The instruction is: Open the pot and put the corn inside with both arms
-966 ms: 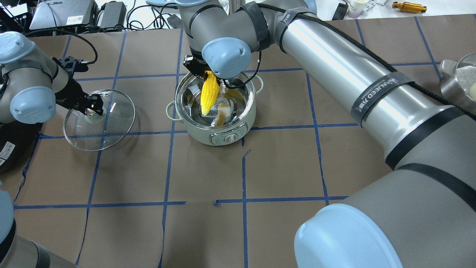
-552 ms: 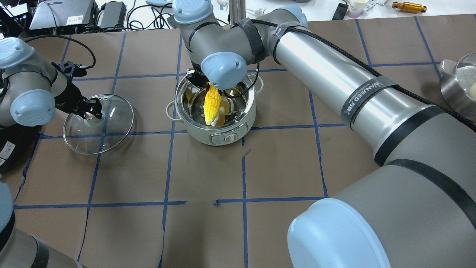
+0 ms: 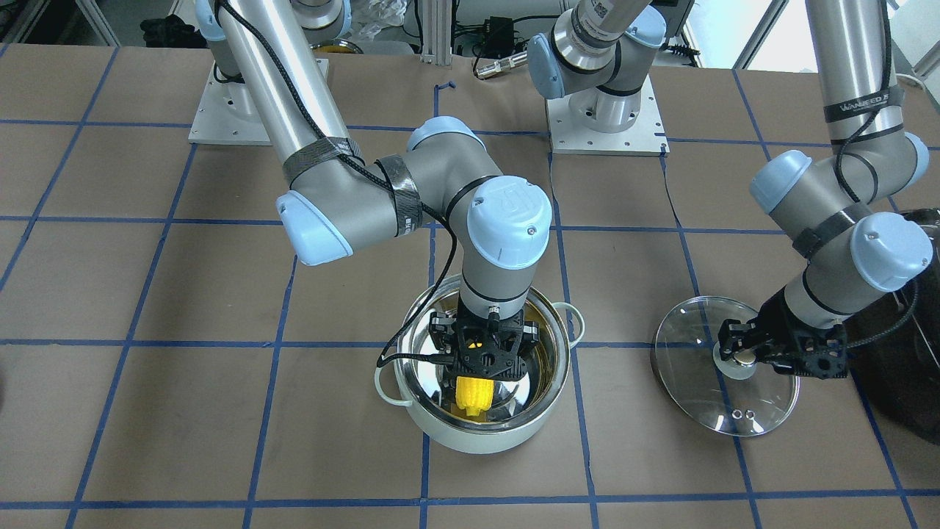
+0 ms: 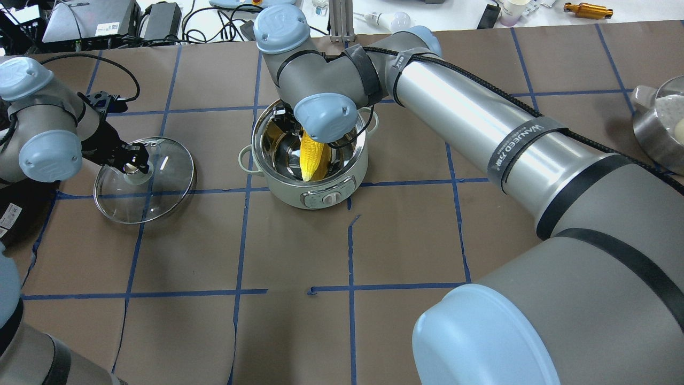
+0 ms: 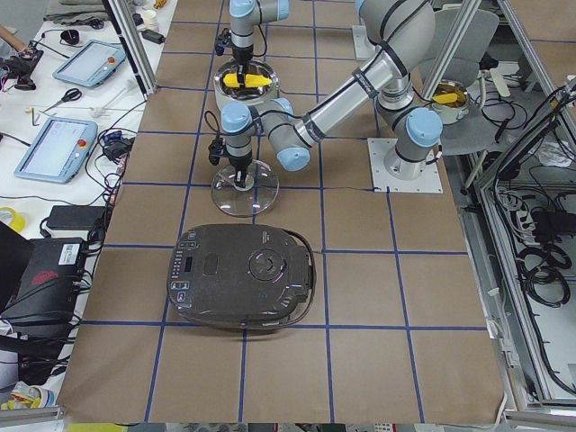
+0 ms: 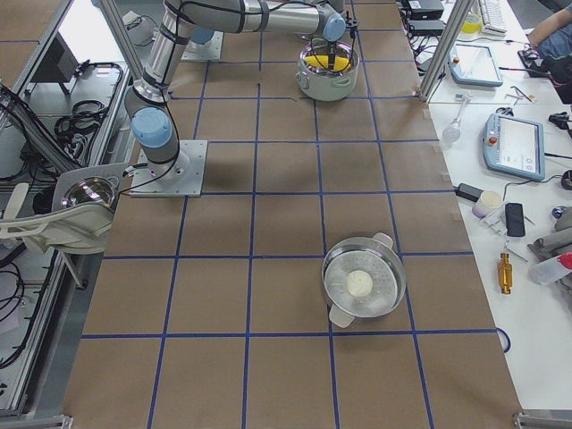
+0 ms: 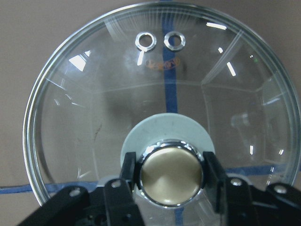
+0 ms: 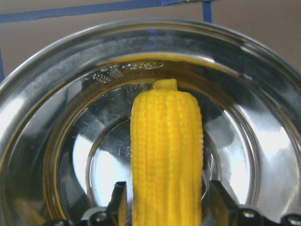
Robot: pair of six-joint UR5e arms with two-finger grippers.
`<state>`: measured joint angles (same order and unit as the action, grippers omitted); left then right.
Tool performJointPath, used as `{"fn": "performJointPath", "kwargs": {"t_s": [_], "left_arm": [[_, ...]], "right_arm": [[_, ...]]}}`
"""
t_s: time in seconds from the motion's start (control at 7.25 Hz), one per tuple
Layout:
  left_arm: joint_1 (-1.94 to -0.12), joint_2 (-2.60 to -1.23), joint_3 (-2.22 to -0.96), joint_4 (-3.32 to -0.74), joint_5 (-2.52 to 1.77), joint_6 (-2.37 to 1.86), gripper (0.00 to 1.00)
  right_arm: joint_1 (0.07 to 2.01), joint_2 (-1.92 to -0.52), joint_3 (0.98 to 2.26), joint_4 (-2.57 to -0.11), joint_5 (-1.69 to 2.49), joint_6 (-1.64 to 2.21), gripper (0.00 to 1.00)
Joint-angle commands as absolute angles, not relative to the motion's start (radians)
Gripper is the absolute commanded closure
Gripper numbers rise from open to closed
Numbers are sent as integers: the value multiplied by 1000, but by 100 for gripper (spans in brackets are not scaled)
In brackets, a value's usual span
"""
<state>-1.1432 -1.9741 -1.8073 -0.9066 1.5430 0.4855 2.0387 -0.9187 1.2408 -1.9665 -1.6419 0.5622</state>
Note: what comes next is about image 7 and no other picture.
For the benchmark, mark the glass pot lid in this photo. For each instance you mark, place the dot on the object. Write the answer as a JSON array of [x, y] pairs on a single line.
[[167, 81]]

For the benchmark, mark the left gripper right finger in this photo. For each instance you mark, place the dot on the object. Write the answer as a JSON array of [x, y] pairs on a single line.
[[214, 179]]

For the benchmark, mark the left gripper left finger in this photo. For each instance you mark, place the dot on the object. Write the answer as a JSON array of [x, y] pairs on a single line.
[[128, 169]]

